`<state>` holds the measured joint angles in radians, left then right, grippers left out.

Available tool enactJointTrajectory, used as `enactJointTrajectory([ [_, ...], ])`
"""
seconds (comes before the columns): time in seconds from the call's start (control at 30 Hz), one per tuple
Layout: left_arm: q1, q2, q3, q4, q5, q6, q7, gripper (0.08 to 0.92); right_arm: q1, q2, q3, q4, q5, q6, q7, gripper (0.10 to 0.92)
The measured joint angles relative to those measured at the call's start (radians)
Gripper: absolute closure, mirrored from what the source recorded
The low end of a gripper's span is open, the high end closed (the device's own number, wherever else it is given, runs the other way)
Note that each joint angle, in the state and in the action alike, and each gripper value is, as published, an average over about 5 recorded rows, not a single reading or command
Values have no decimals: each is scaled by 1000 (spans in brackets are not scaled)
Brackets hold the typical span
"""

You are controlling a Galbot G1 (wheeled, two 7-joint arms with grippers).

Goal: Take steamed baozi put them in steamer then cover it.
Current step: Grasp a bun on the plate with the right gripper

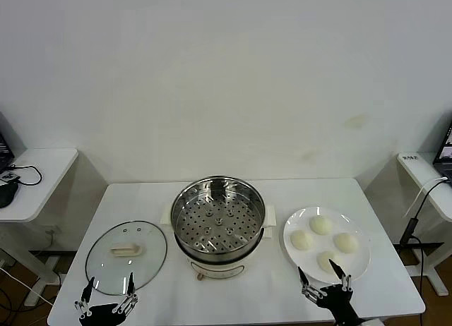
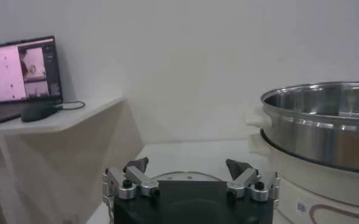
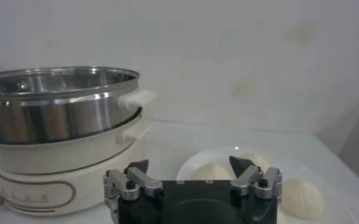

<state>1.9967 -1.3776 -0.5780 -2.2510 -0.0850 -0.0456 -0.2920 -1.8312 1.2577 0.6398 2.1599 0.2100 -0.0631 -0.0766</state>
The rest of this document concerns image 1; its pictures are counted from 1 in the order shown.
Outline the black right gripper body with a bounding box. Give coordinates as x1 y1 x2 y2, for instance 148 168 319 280
317 285 364 326

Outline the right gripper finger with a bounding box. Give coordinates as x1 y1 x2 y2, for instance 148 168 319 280
298 267 328 303
328 258 353 293

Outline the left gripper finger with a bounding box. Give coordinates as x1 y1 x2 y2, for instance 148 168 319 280
112 272 139 315
73 276 96 320

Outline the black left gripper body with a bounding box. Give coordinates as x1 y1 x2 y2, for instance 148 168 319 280
79 303 129 326

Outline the white steamed baozi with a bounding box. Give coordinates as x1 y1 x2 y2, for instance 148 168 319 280
316 250 345 272
333 233 360 253
290 229 314 251
309 215 335 235

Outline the glass lid with cream handle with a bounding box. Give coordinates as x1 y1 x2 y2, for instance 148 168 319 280
85 219 167 296

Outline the steel steamer pot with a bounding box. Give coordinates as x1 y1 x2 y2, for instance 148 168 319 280
160 203 277 281

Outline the stainless steel steamer basket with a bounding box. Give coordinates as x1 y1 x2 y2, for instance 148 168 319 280
171 176 266 264

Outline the white round plate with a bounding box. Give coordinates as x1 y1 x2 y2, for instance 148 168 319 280
282 205 371 284

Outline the white side table with mouse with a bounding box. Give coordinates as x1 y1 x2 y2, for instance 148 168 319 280
0 147 79 306

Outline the black computer mouse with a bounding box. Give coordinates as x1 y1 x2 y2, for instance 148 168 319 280
0 181 19 209

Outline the white side table with label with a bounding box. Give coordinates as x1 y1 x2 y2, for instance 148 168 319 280
397 151 452 299

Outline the laptop with pink screen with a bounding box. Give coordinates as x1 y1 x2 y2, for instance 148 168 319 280
432 119 452 186

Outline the laptop with dark screen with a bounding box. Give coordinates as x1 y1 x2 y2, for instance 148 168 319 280
0 111 16 174

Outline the black cable with adapter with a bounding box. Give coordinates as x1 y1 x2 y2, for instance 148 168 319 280
398 179 452 306

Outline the white floor cable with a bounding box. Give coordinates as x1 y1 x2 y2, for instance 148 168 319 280
0 267 56 306

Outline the thin black looped cable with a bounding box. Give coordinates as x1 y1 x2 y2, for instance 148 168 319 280
6 164 42 186

